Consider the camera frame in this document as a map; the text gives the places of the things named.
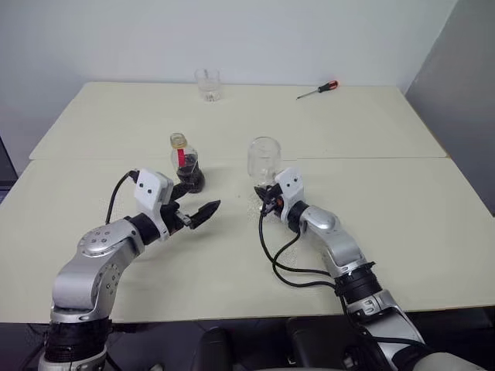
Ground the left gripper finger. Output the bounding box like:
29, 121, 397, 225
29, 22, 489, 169
189, 199, 221, 231
172, 181, 193, 204

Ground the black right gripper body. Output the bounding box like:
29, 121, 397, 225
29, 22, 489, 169
261, 184, 284, 216

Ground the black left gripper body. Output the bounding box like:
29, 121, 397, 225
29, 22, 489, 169
158, 203, 194, 235

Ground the small dark liquid bottle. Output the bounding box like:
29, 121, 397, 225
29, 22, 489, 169
169, 132, 206, 194

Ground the clear glass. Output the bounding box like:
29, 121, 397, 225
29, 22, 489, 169
246, 136, 282, 217

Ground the clear glass tumbler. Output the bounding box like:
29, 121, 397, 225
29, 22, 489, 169
194, 68, 222, 104

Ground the dark rounded shape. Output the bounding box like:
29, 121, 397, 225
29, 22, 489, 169
193, 326, 233, 371

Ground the grey partition panel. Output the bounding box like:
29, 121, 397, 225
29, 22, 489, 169
401, 0, 495, 217

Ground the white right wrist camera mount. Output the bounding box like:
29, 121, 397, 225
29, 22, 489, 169
274, 166, 306, 223

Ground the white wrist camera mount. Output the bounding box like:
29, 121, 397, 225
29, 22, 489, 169
274, 166, 306, 223
134, 168, 175, 243

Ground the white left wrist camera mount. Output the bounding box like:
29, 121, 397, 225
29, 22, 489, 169
134, 168, 175, 243

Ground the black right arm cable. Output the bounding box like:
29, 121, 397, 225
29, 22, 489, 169
258, 203, 351, 290

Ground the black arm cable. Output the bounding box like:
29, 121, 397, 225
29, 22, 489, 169
258, 203, 351, 290
106, 168, 140, 224

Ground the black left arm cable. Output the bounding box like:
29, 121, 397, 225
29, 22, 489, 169
106, 168, 140, 224

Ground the orange black handled screwdriver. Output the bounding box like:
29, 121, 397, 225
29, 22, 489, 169
295, 80, 340, 101

